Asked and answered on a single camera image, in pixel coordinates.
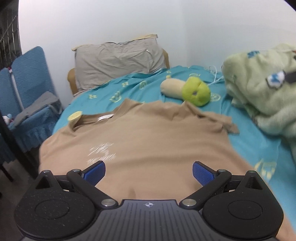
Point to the grey pillow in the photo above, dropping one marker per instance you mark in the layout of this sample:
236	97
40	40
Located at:
96	65

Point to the small white plush toy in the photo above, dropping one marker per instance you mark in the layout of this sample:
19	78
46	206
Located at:
7	119

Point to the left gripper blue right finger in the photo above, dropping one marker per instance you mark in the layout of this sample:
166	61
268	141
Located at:
213	183

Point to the grey cloth on chair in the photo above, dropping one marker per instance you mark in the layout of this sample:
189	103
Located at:
46	99

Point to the blue chair behind table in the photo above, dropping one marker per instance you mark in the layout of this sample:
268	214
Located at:
9	105

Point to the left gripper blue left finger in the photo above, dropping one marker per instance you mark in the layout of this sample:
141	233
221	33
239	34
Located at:
85	181

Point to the green and beige plush toy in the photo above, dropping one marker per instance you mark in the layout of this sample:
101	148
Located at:
193	90

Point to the blue chair near wall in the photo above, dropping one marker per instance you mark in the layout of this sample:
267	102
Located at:
32	79

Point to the tan t-shirt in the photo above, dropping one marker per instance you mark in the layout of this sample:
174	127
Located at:
148	148

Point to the green fleece blanket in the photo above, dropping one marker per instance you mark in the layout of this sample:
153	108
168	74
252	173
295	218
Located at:
256	82

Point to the teal patterned bed sheet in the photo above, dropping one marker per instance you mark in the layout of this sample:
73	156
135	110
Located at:
270	155

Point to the dark window with grille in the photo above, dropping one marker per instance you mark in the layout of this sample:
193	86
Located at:
10	40

